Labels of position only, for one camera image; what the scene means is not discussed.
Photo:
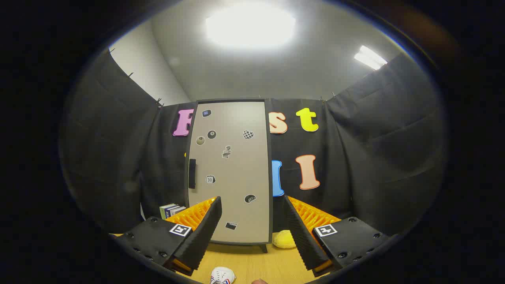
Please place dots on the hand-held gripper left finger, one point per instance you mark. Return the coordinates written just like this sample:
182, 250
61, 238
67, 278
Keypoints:
205, 232

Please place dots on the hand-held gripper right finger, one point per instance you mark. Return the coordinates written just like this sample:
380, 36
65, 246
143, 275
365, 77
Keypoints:
302, 236

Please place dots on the white canvas shoe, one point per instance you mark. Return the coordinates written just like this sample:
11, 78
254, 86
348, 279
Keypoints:
221, 275

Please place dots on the dark grey shoe cabinet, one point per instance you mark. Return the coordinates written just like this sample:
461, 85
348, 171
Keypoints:
270, 177

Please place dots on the grey shoe cabinet door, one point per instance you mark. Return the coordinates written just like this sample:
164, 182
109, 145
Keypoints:
236, 165

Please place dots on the yellow plush toy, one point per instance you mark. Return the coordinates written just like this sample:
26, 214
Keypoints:
283, 240

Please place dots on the blue book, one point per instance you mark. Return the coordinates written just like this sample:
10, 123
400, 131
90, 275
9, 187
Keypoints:
171, 210

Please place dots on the black backdrop cloth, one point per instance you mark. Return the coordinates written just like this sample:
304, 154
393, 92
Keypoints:
375, 157

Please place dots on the narrow ceiling light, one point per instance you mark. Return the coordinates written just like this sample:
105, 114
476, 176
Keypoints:
370, 57

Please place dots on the large ceiling light panel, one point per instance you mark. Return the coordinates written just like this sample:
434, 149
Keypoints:
250, 25

